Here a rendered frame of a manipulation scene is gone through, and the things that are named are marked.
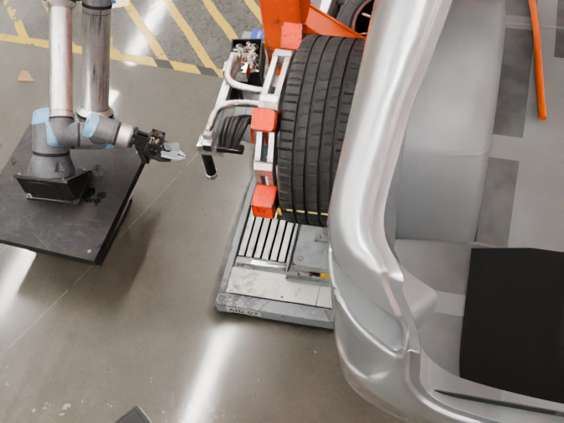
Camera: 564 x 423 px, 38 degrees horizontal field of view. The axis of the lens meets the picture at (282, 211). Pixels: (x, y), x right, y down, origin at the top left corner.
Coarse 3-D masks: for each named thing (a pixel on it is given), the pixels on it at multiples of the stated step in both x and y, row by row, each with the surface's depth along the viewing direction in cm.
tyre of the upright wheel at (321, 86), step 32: (320, 64) 257; (352, 64) 255; (288, 96) 253; (320, 96) 252; (352, 96) 250; (288, 128) 252; (320, 128) 250; (288, 160) 255; (320, 160) 253; (288, 192) 262; (320, 192) 259; (320, 224) 275
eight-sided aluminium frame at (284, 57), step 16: (272, 64) 266; (288, 64) 266; (272, 80) 265; (272, 96) 259; (256, 144) 262; (272, 144) 261; (256, 160) 263; (272, 160) 262; (256, 176) 267; (272, 176) 265
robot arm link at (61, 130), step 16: (48, 0) 301; (64, 0) 301; (64, 16) 302; (64, 32) 302; (64, 48) 301; (64, 64) 301; (64, 80) 300; (64, 96) 300; (64, 112) 300; (48, 128) 298; (64, 128) 299; (80, 128) 301; (64, 144) 301; (80, 144) 303
